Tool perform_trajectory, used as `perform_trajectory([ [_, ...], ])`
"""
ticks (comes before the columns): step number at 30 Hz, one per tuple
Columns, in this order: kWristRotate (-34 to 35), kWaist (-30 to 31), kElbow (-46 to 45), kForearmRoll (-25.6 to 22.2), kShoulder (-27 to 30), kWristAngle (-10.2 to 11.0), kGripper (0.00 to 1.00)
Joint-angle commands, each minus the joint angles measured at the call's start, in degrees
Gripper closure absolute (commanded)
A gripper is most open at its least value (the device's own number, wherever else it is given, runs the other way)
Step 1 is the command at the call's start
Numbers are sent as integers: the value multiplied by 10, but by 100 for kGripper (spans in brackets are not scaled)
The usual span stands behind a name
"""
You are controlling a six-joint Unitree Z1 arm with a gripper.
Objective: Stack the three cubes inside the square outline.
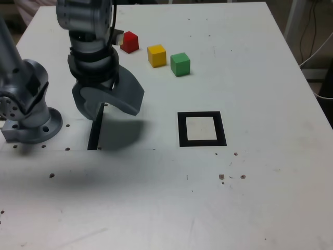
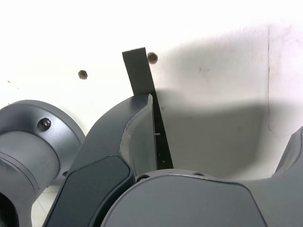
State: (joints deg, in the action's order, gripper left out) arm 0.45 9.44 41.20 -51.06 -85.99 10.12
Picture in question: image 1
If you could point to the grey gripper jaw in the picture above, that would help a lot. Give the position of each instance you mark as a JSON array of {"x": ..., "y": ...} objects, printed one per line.
[
  {"x": 127, "y": 91},
  {"x": 78, "y": 104}
]

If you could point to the green cube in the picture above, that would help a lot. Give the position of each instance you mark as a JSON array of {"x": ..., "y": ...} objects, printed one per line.
[{"x": 180, "y": 65}]

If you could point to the black tape square outline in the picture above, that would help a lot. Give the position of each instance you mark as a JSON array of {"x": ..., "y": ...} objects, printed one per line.
[{"x": 182, "y": 130}]

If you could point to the black tape strip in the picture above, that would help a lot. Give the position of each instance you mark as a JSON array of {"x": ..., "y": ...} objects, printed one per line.
[{"x": 93, "y": 138}]

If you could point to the white frame post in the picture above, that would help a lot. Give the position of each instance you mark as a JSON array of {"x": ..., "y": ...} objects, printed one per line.
[{"x": 292, "y": 15}]

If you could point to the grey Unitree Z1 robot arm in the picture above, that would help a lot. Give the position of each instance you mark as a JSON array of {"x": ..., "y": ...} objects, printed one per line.
[{"x": 28, "y": 78}]

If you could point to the grey rail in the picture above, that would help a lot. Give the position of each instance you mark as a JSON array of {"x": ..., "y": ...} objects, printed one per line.
[{"x": 313, "y": 74}]

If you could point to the yellow cube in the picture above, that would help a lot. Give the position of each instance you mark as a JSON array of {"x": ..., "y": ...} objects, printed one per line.
[{"x": 156, "y": 56}]

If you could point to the red cube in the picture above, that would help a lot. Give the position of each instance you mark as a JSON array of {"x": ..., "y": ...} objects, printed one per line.
[{"x": 129, "y": 43}]

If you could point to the person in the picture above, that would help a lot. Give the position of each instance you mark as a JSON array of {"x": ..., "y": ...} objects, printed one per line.
[{"x": 23, "y": 7}]

